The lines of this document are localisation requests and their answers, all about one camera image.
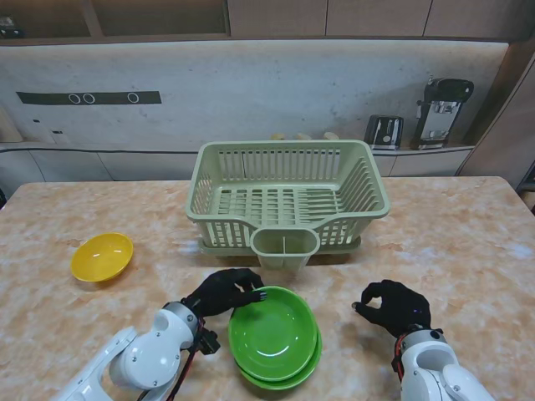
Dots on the pale green cutlery holder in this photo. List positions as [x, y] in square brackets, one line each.
[267, 250]

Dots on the beige round item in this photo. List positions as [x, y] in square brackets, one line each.
[331, 135]
[277, 136]
[303, 136]

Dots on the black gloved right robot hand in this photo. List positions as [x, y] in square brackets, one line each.
[397, 305]

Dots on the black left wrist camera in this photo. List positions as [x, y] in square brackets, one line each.
[209, 342]

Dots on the green plastic bowl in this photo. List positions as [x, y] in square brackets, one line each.
[288, 385]
[271, 330]

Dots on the black toaster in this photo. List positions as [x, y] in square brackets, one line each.
[382, 131]

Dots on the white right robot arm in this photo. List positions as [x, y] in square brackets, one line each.
[434, 367]

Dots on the white low counter cabinet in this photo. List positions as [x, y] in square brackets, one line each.
[71, 165]

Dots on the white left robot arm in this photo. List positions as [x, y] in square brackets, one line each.
[146, 359]

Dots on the dark item on shelf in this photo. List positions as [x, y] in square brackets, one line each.
[10, 27]

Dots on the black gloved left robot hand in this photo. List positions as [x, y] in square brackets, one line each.
[221, 292]

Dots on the white wall socket box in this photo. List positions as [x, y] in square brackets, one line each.
[59, 137]

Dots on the wooden wall cabinets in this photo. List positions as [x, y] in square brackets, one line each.
[276, 18]

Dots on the yellow plastic bowl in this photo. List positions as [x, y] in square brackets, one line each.
[102, 257]

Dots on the pale green plastic dish rack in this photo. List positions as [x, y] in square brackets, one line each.
[288, 145]

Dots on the black silver coffee machine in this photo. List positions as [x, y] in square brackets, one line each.
[443, 89]

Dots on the black wall rail strip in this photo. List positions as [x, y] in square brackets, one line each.
[46, 98]

